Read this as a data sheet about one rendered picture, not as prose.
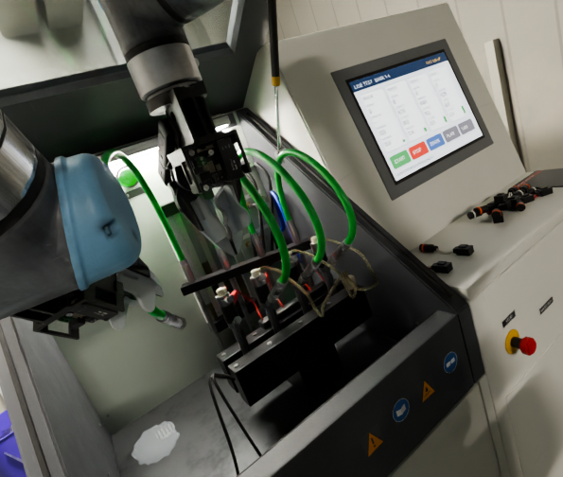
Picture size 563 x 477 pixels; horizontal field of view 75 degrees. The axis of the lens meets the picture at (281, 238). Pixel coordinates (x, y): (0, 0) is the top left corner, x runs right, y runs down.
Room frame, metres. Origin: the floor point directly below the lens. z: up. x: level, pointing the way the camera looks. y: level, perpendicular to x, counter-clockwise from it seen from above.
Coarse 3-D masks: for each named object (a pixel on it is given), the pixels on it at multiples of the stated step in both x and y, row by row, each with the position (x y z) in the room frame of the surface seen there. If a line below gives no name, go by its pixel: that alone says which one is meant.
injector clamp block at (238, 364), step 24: (336, 288) 0.80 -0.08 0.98; (312, 312) 0.72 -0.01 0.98; (336, 312) 0.72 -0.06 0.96; (360, 312) 0.74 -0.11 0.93; (264, 336) 0.70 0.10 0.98; (288, 336) 0.66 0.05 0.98; (312, 336) 0.68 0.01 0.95; (336, 336) 0.71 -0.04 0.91; (240, 360) 0.64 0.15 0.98; (264, 360) 0.63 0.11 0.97; (288, 360) 0.65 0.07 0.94; (312, 360) 0.67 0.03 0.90; (336, 360) 0.70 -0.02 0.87; (240, 384) 0.60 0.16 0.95; (264, 384) 0.62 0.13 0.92; (312, 384) 0.66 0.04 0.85
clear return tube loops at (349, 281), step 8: (328, 240) 0.77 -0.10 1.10; (336, 240) 0.76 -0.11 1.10; (352, 248) 0.72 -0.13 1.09; (312, 256) 0.73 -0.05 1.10; (328, 264) 0.69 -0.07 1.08; (368, 264) 0.69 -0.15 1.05; (280, 272) 0.70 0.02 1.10; (336, 272) 0.67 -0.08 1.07; (344, 272) 0.77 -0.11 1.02; (336, 280) 0.74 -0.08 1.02; (344, 280) 0.76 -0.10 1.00; (352, 280) 0.76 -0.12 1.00; (376, 280) 0.69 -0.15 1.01; (352, 288) 0.76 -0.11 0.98; (360, 288) 0.71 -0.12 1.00; (368, 288) 0.70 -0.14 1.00; (328, 296) 0.70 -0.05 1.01; (352, 296) 0.66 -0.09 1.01; (312, 304) 0.62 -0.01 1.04; (320, 312) 0.63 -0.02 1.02
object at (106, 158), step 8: (104, 152) 0.63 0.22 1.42; (112, 152) 0.64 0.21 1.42; (120, 152) 0.70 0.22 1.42; (104, 160) 0.59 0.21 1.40; (128, 160) 0.74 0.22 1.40; (136, 168) 0.77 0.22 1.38; (136, 176) 0.78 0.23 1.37; (144, 184) 0.80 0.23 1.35; (152, 200) 0.81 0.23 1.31; (160, 208) 0.83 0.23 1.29; (160, 216) 0.83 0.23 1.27; (168, 224) 0.84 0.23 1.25; (168, 232) 0.83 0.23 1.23; (176, 240) 0.84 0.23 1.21; (176, 248) 0.84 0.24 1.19; (184, 256) 0.84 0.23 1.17; (184, 264) 0.84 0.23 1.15; (152, 312) 0.49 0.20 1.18; (160, 312) 0.50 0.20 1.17
